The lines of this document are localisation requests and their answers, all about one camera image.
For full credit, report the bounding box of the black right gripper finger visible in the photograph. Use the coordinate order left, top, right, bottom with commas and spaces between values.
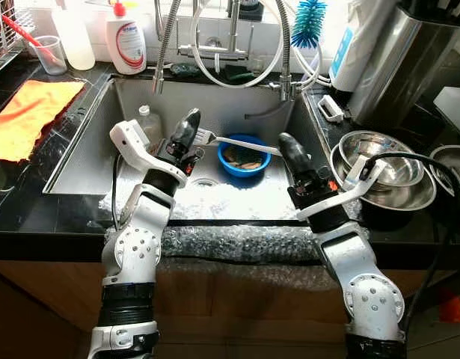
286, 134, 313, 180
279, 134, 301, 183

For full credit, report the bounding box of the long silver metal utensil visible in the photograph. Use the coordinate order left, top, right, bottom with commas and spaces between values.
194, 127, 284, 156

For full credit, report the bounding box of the steel bowl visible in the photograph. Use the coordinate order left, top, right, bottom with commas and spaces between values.
338, 131, 426, 189

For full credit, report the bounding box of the wide steel basin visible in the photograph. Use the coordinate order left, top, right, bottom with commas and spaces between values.
331, 146, 438, 212

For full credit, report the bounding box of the clear plastic bottle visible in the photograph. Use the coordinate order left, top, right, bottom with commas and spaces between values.
135, 105, 165, 147

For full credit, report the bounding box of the stainless steel sink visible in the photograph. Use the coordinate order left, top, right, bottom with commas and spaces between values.
43, 75, 343, 221

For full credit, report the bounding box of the blue plastic bowl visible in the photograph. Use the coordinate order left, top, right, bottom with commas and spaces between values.
217, 133, 273, 179

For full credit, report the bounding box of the dark sponge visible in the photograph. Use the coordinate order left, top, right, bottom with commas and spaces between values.
168, 64, 200, 79

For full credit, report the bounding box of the small white box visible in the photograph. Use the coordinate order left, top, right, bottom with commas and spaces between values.
317, 93, 345, 124

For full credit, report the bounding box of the green sponge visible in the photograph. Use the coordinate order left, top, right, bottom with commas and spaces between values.
224, 64, 257, 82

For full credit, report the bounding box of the chrome spring faucet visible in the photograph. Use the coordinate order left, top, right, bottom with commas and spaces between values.
151, 0, 298, 102

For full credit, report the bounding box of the clear bubble wrap sheet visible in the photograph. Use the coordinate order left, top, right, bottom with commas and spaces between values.
99, 179, 335, 263

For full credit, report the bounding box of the white red soap dispenser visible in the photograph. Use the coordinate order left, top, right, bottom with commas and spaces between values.
105, 0, 147, 76

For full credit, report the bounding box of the white container blue label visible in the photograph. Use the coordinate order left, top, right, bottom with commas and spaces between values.
328, 0, 399, 94

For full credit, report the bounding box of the steel knife block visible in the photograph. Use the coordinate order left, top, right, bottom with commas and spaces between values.
348, 0, 455, 128

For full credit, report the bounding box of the translucent white bottle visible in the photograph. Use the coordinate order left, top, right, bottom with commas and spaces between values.
52, 0, 96, 72

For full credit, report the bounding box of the blue bottle brush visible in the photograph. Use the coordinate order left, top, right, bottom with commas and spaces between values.
291, 0, 328, 49

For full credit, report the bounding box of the steel plate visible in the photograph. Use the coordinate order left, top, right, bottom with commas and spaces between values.
428, 144, 460, 199

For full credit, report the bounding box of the wooden sink cabinet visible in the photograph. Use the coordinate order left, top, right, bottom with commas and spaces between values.
0, 258, 455, 359

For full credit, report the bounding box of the clear plastic cup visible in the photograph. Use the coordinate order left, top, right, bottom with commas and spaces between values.
31, 35, 68, 76

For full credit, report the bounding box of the orange cleaning cloth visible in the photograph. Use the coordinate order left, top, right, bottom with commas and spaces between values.
0, 79, 87, 163

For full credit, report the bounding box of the white ribbed appliance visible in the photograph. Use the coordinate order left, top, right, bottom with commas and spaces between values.
433, 86, 460, 143

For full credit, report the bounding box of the small orange object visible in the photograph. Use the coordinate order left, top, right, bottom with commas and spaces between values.
439, 288, 460, 324

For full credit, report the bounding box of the red plastic stick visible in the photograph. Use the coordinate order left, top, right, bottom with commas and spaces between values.
1, 13, 55, 64

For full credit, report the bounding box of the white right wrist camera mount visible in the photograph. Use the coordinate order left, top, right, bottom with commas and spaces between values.
295, 156, 385, 222

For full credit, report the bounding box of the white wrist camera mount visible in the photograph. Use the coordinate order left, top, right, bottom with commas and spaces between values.
110, 120, 191, 182
295, 156, 385, 222

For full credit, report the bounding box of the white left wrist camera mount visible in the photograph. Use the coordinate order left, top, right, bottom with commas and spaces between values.
110, 120, 191, 182

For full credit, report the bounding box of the white flexible hose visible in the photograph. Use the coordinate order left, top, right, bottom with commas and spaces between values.
188, 0, 324, 90

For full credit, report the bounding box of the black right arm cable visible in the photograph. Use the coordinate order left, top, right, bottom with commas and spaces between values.
361, 152, 460, 337

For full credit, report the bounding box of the wire dish rack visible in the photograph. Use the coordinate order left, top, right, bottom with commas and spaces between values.
0, 0, 36, 76

